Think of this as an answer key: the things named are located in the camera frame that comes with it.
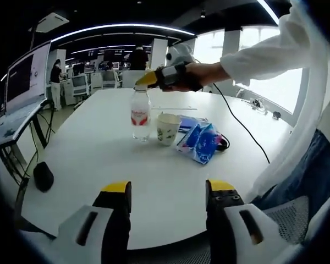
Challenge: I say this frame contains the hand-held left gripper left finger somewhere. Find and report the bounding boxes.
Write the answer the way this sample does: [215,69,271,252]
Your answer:
[57,180,133,264]

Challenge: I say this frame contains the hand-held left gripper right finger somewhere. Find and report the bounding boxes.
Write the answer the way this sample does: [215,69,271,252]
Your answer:
[205,179,289,264]

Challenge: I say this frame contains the clear bag with blue disc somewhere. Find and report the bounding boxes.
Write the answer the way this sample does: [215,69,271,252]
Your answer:
[178,115,210,132]

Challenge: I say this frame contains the patterned paper cup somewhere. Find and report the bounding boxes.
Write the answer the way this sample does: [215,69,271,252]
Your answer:
[156,113,182,147]

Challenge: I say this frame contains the clear plastic water bottle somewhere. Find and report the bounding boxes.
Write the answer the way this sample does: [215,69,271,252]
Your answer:
[131,84,152,143]

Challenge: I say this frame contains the blue plastic packet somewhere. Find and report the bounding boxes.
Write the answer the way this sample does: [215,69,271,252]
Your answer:
[176,123,220,165]

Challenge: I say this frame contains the person's right hand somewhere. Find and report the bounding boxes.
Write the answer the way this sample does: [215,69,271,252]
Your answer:
[161,62,229,93]

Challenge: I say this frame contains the large window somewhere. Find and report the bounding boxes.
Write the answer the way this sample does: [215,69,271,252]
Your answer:
[195,30,225,64]
[235,26,303,115]

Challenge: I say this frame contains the white flat strip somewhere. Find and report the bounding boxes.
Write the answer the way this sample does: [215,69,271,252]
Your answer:
[151,106,199,111]

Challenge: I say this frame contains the white office cabinet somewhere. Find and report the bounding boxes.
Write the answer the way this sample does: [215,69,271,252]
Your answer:
[122,70,155,89]

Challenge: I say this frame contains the white office chair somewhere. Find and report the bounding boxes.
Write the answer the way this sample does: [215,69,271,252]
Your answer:
[103,70,119,89]
[71,74,90,97]

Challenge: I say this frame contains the white table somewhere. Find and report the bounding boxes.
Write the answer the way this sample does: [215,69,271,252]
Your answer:
[19,87,295,251]

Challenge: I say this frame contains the black rounded object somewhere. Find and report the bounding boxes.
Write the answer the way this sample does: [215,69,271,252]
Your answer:
[33,161,55,193]

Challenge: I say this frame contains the person's blue jeans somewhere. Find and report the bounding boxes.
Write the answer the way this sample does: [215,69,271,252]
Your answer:
[250,129,330,210]

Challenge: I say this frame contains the ceiling air vent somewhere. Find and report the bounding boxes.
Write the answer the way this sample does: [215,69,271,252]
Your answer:
[37,12,69,34]

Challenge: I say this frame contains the large monitor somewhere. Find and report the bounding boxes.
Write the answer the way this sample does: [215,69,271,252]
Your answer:
[4,40,52,114]

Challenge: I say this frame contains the white side desk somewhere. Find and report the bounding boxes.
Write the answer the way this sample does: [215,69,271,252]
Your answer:
[0,98,52,177]

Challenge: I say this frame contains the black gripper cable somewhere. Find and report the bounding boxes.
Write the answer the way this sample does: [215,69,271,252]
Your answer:
[213,82,271,165]

